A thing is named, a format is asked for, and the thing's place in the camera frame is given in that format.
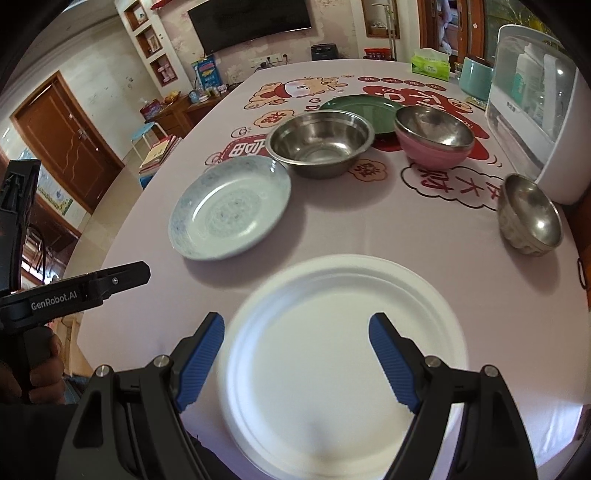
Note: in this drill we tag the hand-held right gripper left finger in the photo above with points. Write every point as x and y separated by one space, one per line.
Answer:
199 364

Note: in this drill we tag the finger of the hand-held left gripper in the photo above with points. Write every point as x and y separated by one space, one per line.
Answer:
124 276

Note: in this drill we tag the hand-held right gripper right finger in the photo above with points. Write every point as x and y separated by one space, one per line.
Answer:
393 364

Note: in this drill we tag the white paper plate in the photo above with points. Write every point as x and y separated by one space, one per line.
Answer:
323 369

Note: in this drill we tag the blue speckled ceramic plate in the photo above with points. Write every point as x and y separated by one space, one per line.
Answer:
231 207

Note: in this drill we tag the small steel bowl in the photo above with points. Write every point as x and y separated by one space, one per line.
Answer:
531 217

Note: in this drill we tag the pink steel-lined bowl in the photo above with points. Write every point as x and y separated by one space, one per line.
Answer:
434 154

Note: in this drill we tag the large steel bowl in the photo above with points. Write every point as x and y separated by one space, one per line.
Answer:
318 138

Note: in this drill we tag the green plate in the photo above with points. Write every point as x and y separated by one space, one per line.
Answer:
364 110

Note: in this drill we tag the person's left hand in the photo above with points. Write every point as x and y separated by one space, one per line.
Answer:
46 369

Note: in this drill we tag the stack of books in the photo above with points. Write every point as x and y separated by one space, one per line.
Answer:
159 154

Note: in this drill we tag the printed pink tablecloth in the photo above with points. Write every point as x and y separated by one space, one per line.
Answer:
369 221

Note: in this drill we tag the blue stool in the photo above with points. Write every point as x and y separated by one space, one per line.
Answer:
145 131

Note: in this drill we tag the brown wooden door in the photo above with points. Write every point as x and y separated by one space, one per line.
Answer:
64 138

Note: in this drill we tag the red tin box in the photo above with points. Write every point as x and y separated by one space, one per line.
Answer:
151 109

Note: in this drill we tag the wooden side cabinet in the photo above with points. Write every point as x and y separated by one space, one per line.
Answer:
189 110

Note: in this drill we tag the colourful blue toy box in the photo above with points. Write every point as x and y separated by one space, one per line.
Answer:
207 73

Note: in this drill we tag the white clear-lid sterilizer box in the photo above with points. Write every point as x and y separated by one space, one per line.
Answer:
521 138

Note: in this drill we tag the patterned coaster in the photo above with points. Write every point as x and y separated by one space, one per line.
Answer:
475 104

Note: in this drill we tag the teal canister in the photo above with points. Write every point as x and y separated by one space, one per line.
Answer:
475 78

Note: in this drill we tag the dark small appliance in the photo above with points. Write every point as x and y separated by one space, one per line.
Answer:
324 52

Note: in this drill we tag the green tissue box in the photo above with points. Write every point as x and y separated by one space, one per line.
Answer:
429 67

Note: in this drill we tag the wooden glass door cabinet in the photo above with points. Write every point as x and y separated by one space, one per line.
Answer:
461 27

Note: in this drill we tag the wall poster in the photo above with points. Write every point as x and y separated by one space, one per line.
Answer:
55 194

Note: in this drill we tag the white wall shelf unit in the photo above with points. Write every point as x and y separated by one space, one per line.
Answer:
152 41

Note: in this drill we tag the wall socket row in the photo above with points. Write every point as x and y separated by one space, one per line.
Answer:
270 60

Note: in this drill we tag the black wall television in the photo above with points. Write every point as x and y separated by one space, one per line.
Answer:
249 23

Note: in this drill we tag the wooden framed wall niche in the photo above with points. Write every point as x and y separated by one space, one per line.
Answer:
379 18

